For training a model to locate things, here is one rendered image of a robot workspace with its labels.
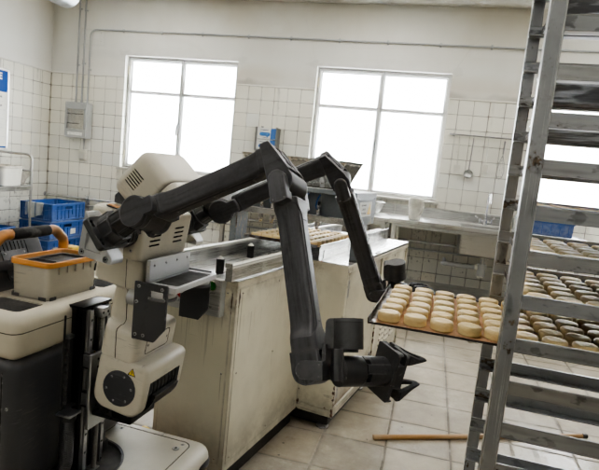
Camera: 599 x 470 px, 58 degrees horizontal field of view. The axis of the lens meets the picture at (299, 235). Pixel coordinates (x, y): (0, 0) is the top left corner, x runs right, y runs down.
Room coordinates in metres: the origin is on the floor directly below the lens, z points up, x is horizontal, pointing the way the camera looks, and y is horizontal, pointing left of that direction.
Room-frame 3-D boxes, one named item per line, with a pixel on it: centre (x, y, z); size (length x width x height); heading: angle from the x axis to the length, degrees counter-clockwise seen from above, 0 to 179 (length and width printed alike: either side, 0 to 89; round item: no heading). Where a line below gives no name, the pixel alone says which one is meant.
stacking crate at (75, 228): (6.02, 2.79, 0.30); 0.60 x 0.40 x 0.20; 167
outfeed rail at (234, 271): (2.80, -0.16, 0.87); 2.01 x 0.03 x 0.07; 157
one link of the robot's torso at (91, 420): (1.61, 0.45, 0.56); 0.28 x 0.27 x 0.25; 164
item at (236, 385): (2.29, 0.22, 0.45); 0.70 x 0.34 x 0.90; 157
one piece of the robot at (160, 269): (1.51, 0.35, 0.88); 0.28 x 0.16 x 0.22; 164
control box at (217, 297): (1.96, 0.36, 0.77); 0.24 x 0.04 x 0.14; 67
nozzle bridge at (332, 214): (2.76, 0.02, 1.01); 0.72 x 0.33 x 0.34; 67
